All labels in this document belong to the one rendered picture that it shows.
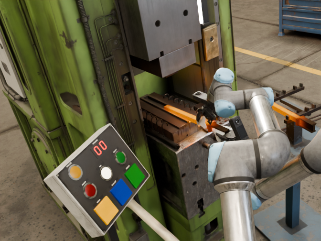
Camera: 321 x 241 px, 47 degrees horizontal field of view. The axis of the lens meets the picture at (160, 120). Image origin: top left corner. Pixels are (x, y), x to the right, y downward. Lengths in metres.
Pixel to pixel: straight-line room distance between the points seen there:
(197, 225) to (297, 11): 3.97
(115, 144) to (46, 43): 0.67
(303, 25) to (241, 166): 4.57
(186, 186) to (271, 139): 0.86
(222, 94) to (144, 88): 0.84
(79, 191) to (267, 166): 0.65
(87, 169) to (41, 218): 1.74
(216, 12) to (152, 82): 0.57
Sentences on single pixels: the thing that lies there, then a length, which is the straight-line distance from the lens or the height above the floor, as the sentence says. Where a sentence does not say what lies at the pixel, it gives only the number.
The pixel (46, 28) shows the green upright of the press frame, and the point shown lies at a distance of 1.87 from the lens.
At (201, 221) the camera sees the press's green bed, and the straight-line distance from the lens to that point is 2.10.
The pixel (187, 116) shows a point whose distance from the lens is 1.78.
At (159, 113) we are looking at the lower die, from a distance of 1.91.
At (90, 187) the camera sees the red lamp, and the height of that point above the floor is 1.10.
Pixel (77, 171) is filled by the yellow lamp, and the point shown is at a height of 1.16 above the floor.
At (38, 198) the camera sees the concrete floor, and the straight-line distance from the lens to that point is 3.29.
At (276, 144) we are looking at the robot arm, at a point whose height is 1.29.
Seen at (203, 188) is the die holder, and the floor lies 0.61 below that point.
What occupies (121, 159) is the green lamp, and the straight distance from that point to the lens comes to 1.46.
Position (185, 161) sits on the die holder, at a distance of 1.79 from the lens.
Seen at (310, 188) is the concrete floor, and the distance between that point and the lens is 2.89.
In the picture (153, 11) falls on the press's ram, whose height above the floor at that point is 1.56.
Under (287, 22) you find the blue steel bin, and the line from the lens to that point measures 5.65.
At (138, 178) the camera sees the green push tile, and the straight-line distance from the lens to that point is 1.49.
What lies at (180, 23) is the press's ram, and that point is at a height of 1.47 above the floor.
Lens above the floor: 1.92
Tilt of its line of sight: 30 degrees down
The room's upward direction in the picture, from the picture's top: 11 degrees counter-clockwise
